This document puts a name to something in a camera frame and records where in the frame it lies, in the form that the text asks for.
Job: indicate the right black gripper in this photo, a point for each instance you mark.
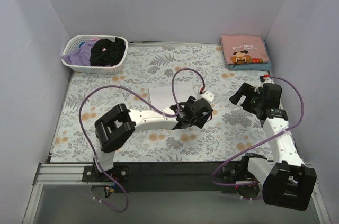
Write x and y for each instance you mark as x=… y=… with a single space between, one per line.
x=246 y=98

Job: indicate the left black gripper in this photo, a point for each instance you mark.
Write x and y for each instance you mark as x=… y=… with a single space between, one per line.
x=184 y=111

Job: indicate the white t shirt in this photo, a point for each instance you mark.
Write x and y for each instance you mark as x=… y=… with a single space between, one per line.
x=162 y=97

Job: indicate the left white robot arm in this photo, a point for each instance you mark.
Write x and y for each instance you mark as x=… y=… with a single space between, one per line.
x=115 y=127

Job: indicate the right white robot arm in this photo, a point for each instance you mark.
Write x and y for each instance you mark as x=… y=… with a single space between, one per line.
x=287 y=183

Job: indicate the floral table mat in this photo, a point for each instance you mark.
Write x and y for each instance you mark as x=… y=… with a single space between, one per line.
x=89 y=96

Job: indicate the folded pink t shirt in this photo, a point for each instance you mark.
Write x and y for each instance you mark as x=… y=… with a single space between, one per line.
x=243 y=49

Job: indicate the black garment in basket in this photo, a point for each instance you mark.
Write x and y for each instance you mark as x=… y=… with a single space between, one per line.
x=107 y=53

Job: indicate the purple garment in basket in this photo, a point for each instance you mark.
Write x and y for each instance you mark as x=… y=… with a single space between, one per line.
x=81 y=56

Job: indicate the white plastic laundry basket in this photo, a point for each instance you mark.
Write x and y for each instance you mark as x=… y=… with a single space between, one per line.
x=77 y=40

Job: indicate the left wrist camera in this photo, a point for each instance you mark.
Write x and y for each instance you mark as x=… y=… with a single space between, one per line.
x=206 y=95

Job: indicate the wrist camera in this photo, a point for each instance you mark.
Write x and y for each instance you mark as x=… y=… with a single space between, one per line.
x=263 y=79
x=206 y=95

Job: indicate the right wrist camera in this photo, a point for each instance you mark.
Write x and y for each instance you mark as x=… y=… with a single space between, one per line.
x=263 y=79

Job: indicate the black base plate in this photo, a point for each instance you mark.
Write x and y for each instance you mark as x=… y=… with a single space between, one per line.
x=176 y=177

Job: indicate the aluminium frame rail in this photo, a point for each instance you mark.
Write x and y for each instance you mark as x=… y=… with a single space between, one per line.
x=60 y=196

